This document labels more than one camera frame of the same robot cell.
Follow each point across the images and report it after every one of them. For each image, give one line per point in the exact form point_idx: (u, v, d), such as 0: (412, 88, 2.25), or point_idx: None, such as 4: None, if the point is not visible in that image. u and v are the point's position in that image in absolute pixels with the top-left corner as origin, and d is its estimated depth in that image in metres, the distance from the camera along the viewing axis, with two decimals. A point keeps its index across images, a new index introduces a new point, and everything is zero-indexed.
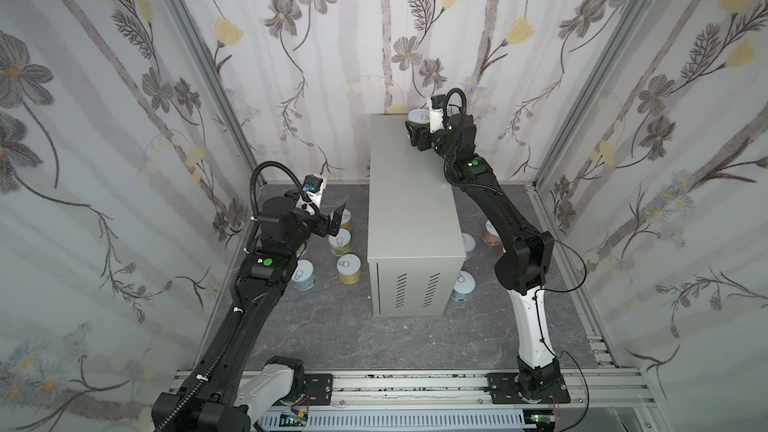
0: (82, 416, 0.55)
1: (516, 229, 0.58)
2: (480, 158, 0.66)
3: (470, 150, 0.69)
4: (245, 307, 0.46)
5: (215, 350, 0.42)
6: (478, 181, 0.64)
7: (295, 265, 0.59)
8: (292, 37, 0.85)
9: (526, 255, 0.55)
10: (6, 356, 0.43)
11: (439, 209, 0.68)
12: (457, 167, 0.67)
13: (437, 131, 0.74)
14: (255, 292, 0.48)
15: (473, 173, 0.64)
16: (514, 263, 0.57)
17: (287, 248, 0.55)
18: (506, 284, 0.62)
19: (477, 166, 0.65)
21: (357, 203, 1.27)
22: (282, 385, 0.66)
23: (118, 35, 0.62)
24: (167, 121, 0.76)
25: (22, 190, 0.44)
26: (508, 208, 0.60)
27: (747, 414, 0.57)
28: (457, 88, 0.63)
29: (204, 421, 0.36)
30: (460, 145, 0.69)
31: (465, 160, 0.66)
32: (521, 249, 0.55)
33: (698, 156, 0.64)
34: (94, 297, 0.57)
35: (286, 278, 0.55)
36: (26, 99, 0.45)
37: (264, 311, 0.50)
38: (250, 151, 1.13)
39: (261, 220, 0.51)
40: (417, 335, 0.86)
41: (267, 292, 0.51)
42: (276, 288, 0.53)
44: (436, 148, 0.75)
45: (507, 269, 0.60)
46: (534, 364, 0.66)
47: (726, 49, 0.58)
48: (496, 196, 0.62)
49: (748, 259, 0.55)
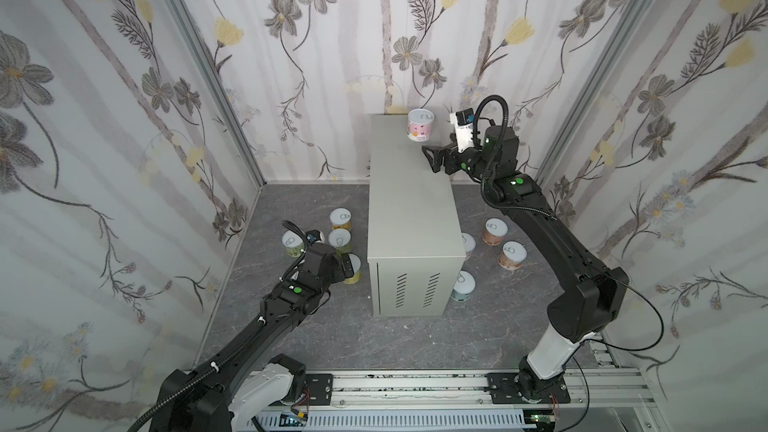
0: (82, 416, 0.55)
1: (578, 264, 0.47)
2: (523, 175, 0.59)
3: (510, 167, 0.57)
4: (268, 320, 0.52)
5: (233, 347, 0.46)
6: (525, 202, 0.54)
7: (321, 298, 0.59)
8: (292, 37, 0.85)
9: (595, 298, 0.44)
10: (6, 357, 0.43)
11: (447, 212, 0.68)
12: (496, 187, 0.57)
13: (465, 151, 0.65)
14: (279, 311, 0.54)
15: (517, 194, 0.54)
16: (578, 307, 0.46)
17: (319, 285, 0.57)
18: (564, 331, 0.50)
19: (521, 186, 0.55)
21: (357, 203, 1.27)
22: (281, 389, 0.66)
23: (118, 34, 0.62)
24: (167, 121, 0.76)
25: (22, 190, 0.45)
26: (565, 238, 0.50)
27: (747, 415, 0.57)
28: (495, 95, 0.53)
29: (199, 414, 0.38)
30: (498, 160, 0.60)
31: (505, 177, 0.59)
32: (588, 291, 0.45)
33: (698, 156, 0.64)
34: (94, 297, 0.57)
35: (306, 311, 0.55)
36: (26, 99, 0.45)
37: (282, 331, 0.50)
38: (250, 151, 1.13)
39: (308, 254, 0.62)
40: (417, 335, 0.86)
41: (289, 313, 0.56)
42: (296, 315, 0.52)
44: (468, 170, 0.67)
45: (565, 314, 0.49)
46: (541, 374, 0.63)
47: (726, 49, 0.58)
48: (548, 221, 0.51)
49: (748, 260, 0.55)
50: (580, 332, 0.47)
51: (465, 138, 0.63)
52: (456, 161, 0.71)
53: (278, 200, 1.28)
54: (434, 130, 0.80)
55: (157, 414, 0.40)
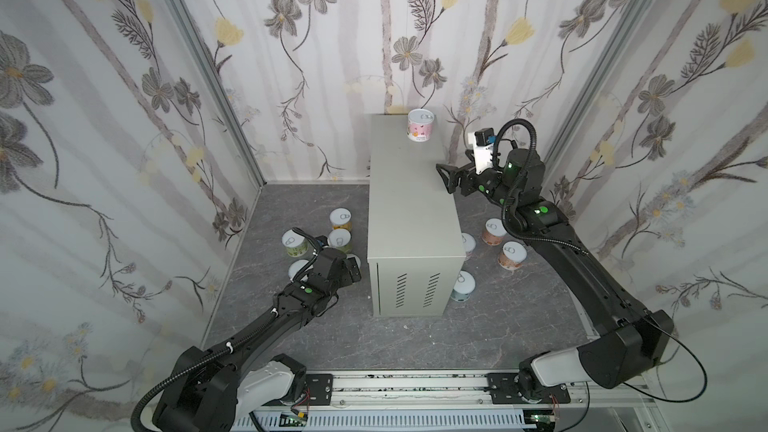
0: (82, 416, 0.55)
1: (615, 305, 0.44)
2: (547, 203, 0.57)
3: (534, 194, 0.52)
4: (280, 313, 0.54)
5: (247, 333, 0.48)
6: (551, 233, 0.50)
7: (328, 300, 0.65)
8: (292, 37, 0.85)
9: (637, 346, 0.40)
10: (6, 356, 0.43)
11: (447, 212, 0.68)
12: (519, 215, 0.54)
13: (483, 172, 0.61)
14: (291, 306, 0.56)
15: (542, 224, 0.51)
16: (616, 355, 0.41)
17: (328, 288, 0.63)
18: (599, 382, 0.46)
19: (546, 215, 0.52)
21: (357, 203, 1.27)
22: (280, 387, 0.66)
23: (118, 34, 0.62)
24: (167, 121, 0.76)
25: (22, 190, 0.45)
26: (599, 275, 0.46)
27: (747, 415, 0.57)
28: (521, 119, 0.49)
29: (209, 389, 0.40)
30: (523, 187, 0.54)
31: (528, 204, 0.54)
32: (630, 338, 0.41)
33: (698, 156, 0.64)
34: (94, 297, 0.57)
35: (314, 311, 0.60)
36: (26, 100, 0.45)
37: (291, 325, 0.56)
38: (250, 151, 1.13)
39: (320, 256, 0.64)
40: (417, 336, 0.86)
41: (299, 309, 0.59)
42: (304, 313, 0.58)
44: (485, 192, 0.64)
45: (601, 362, 0.44)
46: (541, 380, 0.63)
47: (726, 49, 0.58)
48: (578, 255, 0.48)
49: (748, 260, 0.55)
50: (617, 383, 0.42)
51: (482, 160, 0.60)
52: (473, 183, 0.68)
53: (278, 200, 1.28)
54: (434, 130, 0.80)
55: (172, 386, 0.41)
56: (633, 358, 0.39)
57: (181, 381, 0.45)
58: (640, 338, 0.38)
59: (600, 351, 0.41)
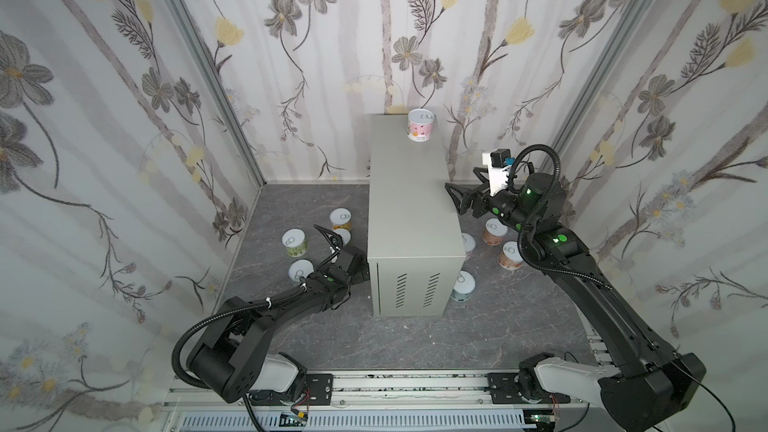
0: (82, 416, 0.55)
1: (643, 348, 0.41)
2: (565, 230, 0.55)
3: (552, 221, 0.50)
4: (310, 289, 0.59)
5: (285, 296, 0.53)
6: (572, 264, 0.48)
7: (345, 291, 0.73)
8: (292, 37, 0.85)
9: (667, 393, 0.38)
10: (6, 356, 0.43)
11: (448, 214, 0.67)
12: (536, 243, 0.52)
13: (498, 195, 0.58)
14: (318, 285, 0.61)
15: (562, 254, 0.49)
16: (644, 400, 0.39)
17: (348, 280, 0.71)
18: (625, 423, 0.43)
19: (565, 244, 0.51)
21: (357, 203, 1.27)
22: (282, 379, 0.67)
23: (117, 34, 0.62)
24: (167, 121, 0.76)
25: (22, 190, 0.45)
26: (624, 312, 0.44)
27: (747, 415, 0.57)
28: (541, 145, 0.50)
29: (251, 334, 0.43)
30: (542, 213, 0.52)
31: (546, 232, 0.53)
32: (660, 385, 0.39)
33: (698, 156, 0.64)
34: (94, 297, 0.57)
35: (333, 299, 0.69)
36: (26, 100, 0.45)
37: (315, 304, 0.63)
38: (250, 151, 1.13)
39: (341, 251, 0.70)
40: (416, 335, 0.86)
41: (325, 292, 0.65)
42: (326, 297, 0.67)
44: (500, 214, 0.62)
45: (627, 404, 0.42)
46: (541, 383, 0.63)
47: (726, 49, 0.58)
48: (601, 291, 0.46)
49: (748, 260, 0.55)
50: (645, 427, 0.40)
51: (496, 181, 0.57)
52: (486, 205, 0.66)
53: (278, 200, 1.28)
54: (434, 130, 0.80)
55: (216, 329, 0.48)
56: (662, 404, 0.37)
57: (223, 326, 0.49)
58: (671, 384, 0.43)
59: (627, 392, 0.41)
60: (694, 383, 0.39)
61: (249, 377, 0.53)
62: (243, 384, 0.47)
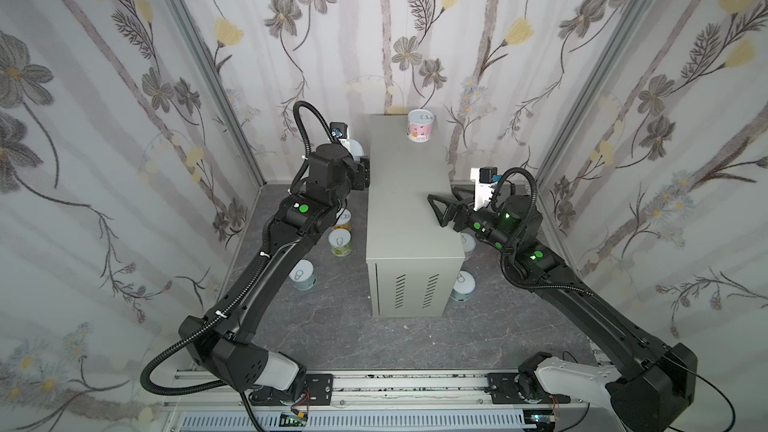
0: (82, 416, 0.55)
1: (634, 346, 0.43)
2: (542, 247, 0.56)
3: (530, 239, 0.52)
4: (272, 253, 0.45)
5: (238, 291, 0.42)
6: (551, 278, 0.51)
7: (333, 212, 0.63)
8: (293, 37, 0.85)
9: (667, 389, 0.39)
10: (6, 356, 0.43)
11: (444, 228, 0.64)
12: (518, 262, 0.54)
13: (480, 210, 0.59)
14: (285, 238, 0.46)
15: (541, 269, 0.52)
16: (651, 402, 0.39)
17: (327, 198, 0.51)
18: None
19: (543, 259, 0.54)
21: (357, 203, 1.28)
22: (284, 376, 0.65)
23: (118, 34, 0.62)
24: (167, 121, 0.76)
25: (21, 190, 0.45)
26: (608, 313, 0.47)
27: (747, 414, 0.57)
28: (518, 169, 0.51)
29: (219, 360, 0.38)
30: (522, 235, 0.53)
31: (524, 249, 0.53)
32: (658, 382, 0.40)
33: (698, 156, 0.64)
34: (94, 297, 0.57)
35: (317, 228, 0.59)
36: (26, 100, 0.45)
37: (290, 257, 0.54)
38: (250, 151, 1.13)
39: (312, 163, 0.48)
40: (417, 335, 0.86)
41: (297, 239, 0.48)
42: (307, 236, 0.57)
44: (480, 231, 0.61)
45: (634, 409, 0.42)
46: (544, 386, 0.63)
47: (726, 50, 0.58)
48: (583, 298, 0.48)
49: (748, 260, 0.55)
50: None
51: (483, 195, 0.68)
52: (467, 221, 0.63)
53: (278, 200, 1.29)
54: (434, 130, 0.80)
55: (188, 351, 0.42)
56: (668, 404, 0.38)
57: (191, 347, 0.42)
58: (669, 379, 0.44)
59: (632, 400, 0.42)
60: (689, 374, 0.40)
61: (257, 365, 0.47)
62: (252, 372, 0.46)
